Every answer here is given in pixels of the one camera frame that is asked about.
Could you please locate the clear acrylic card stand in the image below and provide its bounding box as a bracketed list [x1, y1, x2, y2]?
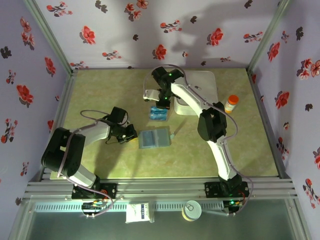
[148, 104, 174, 123]

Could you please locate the grey-green card holder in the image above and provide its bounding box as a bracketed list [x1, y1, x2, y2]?
[138, 128, 176, 150]

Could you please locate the orange pill bottle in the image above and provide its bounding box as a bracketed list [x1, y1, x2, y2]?
[223, 94, 240, 115]

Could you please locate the white paper packet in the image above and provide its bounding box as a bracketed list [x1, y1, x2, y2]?
[124, 202, 155, 224]

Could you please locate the tin can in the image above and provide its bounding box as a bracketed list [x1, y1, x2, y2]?
[181, 200, 203, 222]

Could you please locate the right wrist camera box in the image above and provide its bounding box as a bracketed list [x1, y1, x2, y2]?
[142, 89, 160, 103]

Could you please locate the aluminium front rail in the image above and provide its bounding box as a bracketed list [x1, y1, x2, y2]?
[22, 177, 299, 202]

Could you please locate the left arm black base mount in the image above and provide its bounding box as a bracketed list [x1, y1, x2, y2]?
[71, 181, 118, 200]

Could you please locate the aluminium side rail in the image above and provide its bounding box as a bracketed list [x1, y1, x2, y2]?
[246, 68, 293, 180]
[29, 69, 79, 182]

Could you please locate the left arm grey cable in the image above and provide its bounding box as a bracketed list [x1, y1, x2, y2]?
[56, 109, 116, 218]

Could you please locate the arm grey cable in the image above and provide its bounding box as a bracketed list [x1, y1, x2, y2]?
[56, 109, 116, 218]
[142, 64, 255, 217]

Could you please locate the grey slotted cable duct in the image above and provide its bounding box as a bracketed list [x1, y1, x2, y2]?
[33, 201, 225, 213]

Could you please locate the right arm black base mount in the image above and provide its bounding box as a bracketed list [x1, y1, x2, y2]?
[204, 181, 250, 200]

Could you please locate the aluminium frame post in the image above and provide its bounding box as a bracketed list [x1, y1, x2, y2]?
[23, 0, 79, 76]
[246, 0, 292, 75]

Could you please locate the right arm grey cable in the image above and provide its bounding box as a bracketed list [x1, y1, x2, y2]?
[142, 64, 255, 217]

